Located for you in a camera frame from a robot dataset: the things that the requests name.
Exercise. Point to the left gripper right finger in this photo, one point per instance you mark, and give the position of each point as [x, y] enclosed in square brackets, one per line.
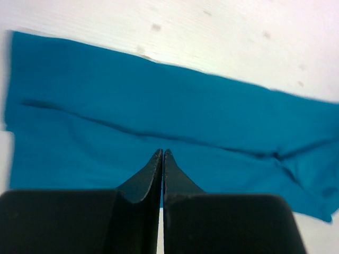
[198, 222]

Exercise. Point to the blue t shirt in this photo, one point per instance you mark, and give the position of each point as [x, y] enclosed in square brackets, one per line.
[85, 117]

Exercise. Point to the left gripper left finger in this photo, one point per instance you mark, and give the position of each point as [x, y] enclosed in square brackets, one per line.
[133, 226]

